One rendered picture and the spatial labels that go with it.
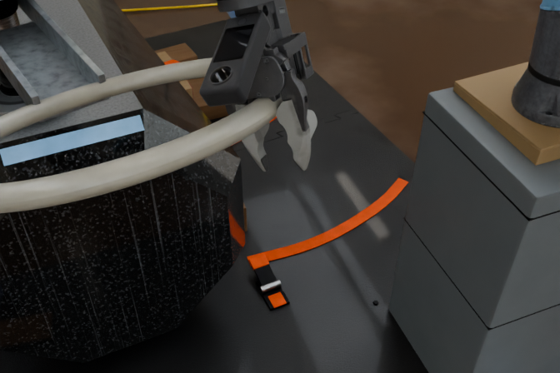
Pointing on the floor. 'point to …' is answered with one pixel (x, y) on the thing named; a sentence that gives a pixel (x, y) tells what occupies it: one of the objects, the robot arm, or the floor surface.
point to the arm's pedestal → (478, 250)
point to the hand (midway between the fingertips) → (279, 162)
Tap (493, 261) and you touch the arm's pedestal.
